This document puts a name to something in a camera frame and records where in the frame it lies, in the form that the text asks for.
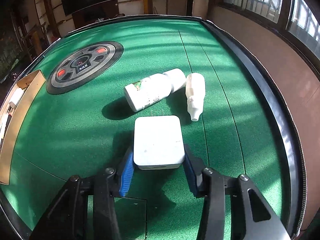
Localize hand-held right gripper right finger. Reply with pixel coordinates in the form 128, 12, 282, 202
183, 143, 291, 240

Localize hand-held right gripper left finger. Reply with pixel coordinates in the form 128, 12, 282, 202
30, 152, 135, 240

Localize white power adapter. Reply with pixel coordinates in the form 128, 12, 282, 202
133, 110, 186, 170

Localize cardboard box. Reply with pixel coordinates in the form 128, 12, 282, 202
0, 69, 47, 186

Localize white rectangular block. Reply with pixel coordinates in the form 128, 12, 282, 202
8, 87, 25, 107

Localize small white dropper bottle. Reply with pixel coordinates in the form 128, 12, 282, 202
185, 73, 206, 122

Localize white labelled pill bottle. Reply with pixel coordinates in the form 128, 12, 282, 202
124, 68, 187, 113

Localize round mahjong table control panel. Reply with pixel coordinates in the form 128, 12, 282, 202
46, 40, 124, 96

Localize wooden chair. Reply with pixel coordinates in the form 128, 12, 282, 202
19, 21, 49, 57

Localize barred window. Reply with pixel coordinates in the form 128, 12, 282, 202
217, 0, 320, 44

